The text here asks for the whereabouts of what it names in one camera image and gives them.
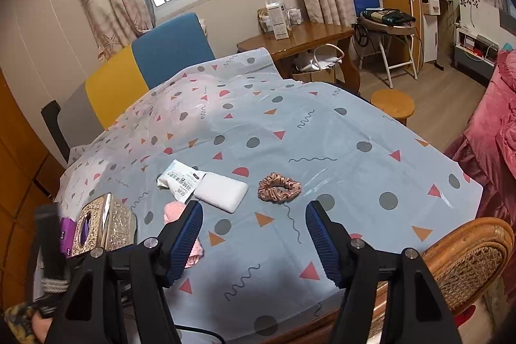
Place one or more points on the orange wooden wardrobe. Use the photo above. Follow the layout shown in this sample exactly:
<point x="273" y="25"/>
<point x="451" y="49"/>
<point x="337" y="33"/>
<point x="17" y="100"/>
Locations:
<point x="20" y="182"/>

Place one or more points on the beige small box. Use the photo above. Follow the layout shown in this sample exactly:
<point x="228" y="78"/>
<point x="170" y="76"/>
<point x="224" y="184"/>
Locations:
<point x="265" y="21"/>

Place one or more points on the cardboard box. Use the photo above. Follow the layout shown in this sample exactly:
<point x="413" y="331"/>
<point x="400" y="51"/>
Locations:
<point x="312" y="76"/>

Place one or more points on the round wooden stool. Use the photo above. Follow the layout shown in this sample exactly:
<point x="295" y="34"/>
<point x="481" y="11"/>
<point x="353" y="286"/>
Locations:
<point x="393" y="102"/>

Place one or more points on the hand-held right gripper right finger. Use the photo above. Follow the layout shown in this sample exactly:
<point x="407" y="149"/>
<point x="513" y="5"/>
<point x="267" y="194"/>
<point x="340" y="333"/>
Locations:
<point x="322" y="243"/>

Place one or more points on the grey yellow blue headboard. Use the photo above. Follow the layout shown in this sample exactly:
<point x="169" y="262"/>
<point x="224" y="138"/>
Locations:
<point x="121" y="74"/>

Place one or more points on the person's left forearm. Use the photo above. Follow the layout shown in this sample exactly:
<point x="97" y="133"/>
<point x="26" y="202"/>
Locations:
<point x="18" y="318"/>

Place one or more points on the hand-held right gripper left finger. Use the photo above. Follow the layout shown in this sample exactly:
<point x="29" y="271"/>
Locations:
<point x="185" y="243"/>

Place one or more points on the purple tissue box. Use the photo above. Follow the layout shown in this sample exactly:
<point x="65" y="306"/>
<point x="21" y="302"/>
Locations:
<point x="66" y="236"/>

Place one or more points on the white cabinet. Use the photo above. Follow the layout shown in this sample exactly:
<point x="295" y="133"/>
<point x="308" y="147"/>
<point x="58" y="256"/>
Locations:
<point x="433" y="29"/>

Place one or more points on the white plain tissue packet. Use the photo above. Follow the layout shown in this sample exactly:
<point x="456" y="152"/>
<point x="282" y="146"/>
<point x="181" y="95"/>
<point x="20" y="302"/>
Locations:
<point x="221" y="191"/>

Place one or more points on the white carton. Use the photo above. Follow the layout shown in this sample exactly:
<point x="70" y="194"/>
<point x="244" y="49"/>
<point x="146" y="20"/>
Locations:
<point x="280" y="19"/>

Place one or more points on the brown satin scrunchie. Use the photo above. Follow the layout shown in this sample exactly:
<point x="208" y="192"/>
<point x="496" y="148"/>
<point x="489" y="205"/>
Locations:
<point x="268" y="191"/>

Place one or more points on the dark green bag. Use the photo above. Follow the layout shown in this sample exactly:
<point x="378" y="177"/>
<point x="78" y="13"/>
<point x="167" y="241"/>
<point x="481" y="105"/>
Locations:
<point x="387" y="16"/>

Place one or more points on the wooden side table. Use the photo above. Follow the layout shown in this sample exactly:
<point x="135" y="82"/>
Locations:
<point x="314" y="35"/>

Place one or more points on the gold embossed tissue box holder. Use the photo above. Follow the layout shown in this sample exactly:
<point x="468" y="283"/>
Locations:
<point x="117" y="223"/>

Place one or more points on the white printed wipes packet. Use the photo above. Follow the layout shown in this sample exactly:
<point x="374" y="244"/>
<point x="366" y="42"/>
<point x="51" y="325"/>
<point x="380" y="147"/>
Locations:
<point x="181" y="180"/>

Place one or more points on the rattan chair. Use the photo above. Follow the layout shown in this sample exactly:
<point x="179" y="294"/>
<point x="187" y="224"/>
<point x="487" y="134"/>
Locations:
<point x="463" y="267"/>

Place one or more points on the pink bedding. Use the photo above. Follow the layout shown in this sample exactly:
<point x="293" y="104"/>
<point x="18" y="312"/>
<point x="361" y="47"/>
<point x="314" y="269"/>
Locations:
<point x="492" y="134"/>

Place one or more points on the white low shelf unit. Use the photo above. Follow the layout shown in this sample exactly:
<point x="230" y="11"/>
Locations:
<point x="479" y="45"/>

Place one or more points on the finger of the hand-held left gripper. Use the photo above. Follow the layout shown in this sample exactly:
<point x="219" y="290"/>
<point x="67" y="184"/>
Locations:
<point x="50" y="243"/>

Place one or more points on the patterned light blue tablecloth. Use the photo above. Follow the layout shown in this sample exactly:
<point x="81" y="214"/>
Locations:
<point x="282" y="134"/>

